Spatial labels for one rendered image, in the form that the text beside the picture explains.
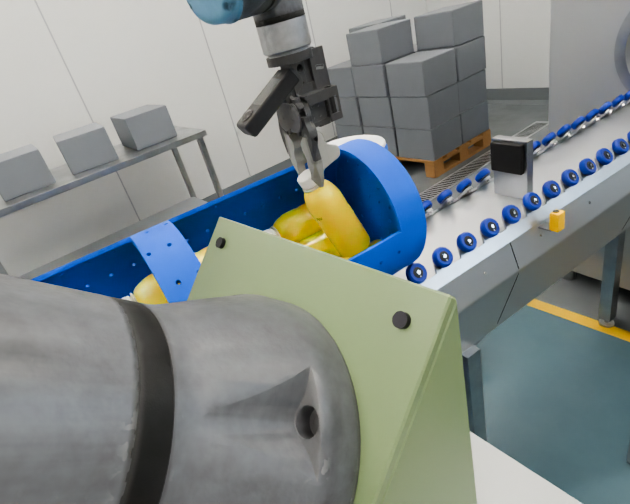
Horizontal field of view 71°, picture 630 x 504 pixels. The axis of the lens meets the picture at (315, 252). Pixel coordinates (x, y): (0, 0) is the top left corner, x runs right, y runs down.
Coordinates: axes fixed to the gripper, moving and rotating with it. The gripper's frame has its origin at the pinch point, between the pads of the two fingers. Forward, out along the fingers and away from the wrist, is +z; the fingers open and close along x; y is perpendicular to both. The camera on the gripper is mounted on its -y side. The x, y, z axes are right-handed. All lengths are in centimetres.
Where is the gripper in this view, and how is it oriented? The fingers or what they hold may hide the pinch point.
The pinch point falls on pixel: (308, 179)
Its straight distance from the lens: 77.5
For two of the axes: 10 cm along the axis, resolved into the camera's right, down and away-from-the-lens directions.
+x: -5.3, -3.1, 7.9
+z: 2.3, 8.4, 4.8
